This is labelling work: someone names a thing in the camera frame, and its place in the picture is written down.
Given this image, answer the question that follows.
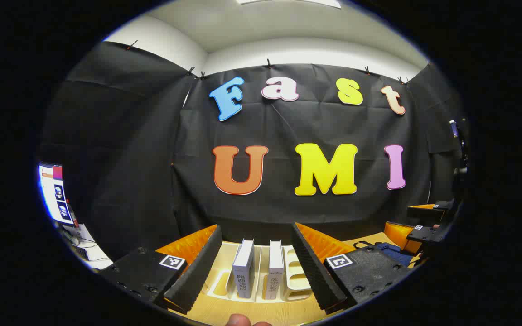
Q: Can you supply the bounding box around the ceiling light panel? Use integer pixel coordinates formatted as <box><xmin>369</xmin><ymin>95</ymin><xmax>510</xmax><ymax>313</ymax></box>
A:
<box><xmin>236</xmin><ymin>0</ymin><xmax>342</xmax><ymax>9</ymax></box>

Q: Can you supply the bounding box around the book with dark figure cover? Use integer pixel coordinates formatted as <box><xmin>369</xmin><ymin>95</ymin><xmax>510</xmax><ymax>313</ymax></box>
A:
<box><xmin>232</xmin><ymin>239</ymin><xmax>256</xmax><ymax>299</ymax></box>

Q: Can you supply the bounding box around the computer monitor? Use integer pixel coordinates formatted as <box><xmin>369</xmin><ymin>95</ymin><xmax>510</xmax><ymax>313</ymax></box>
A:
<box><xmin>38</xmin><ymin>162</ymin><xmax>79</xmax><ymax>228</ymax></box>

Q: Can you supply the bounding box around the book with plain pale cover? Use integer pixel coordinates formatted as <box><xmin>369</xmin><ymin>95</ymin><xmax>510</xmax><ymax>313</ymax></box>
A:
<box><xmin>266</xmin><ymin>240</ymin><xmax>285</xmax><ymax>301</ymax></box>

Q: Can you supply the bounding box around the blue schoolbag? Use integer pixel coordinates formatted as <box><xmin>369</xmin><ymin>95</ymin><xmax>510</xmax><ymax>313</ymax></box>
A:
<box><xmin>354</xmin><ymin>241</ymin><xmax>422</xmax><ymax>268</ymax></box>

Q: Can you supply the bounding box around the white plastic bookshelf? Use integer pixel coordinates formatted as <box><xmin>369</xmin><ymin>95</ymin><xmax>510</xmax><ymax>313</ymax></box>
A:
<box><xmin>202</xmin><ymin>241</ymin><xmax>314</xmax><ymax>303</ymax></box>

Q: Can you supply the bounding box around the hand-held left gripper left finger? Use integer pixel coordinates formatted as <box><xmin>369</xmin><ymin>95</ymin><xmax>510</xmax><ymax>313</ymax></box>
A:
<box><xmin>100</xmin><ymin>224</ymin><xmax>223</xmax><ymax>315</ymax></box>

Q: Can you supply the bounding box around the row of black cloth clips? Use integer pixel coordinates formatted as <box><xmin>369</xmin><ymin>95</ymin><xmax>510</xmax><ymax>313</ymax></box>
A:
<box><xmin>125</xmin><ymin>40</ymin><xmax>413</xmax><ymax>86</ymax></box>

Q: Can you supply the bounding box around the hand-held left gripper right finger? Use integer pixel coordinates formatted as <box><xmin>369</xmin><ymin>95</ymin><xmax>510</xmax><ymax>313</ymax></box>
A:
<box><xmin>291</xmin><ymin>222</ymin><xmax>418</xmax><ymax>314</ymax></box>

